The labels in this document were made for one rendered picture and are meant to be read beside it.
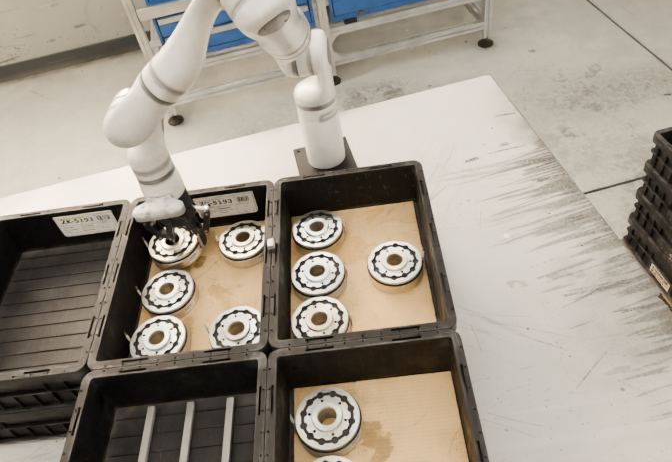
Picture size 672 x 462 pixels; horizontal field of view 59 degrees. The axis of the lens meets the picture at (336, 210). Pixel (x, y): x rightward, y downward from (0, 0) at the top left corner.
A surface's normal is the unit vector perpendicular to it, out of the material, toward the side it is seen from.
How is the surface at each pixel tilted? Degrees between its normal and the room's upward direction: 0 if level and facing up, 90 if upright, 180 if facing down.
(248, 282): 0
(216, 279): 0
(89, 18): 90
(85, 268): 0
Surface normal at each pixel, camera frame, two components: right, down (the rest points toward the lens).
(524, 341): -0.14, -0.69
